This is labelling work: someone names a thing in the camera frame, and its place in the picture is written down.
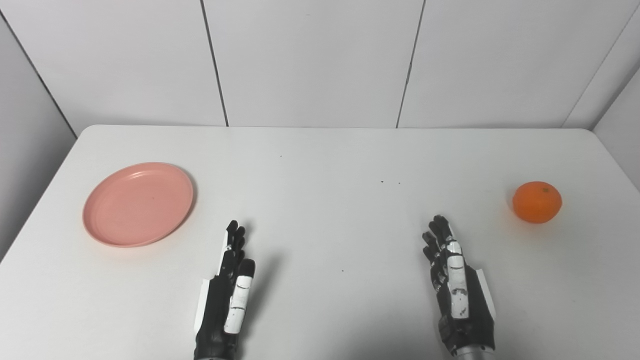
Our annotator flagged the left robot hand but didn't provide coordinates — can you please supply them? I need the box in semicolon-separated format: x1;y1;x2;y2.
193;219;256;360

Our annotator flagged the orange fruit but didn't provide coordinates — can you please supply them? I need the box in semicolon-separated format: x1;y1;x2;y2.
512;180;563;224

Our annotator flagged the pink plate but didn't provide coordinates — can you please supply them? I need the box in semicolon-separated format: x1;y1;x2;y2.
82;161;195;249

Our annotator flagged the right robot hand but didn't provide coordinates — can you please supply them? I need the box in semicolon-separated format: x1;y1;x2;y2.
421;215;497;357

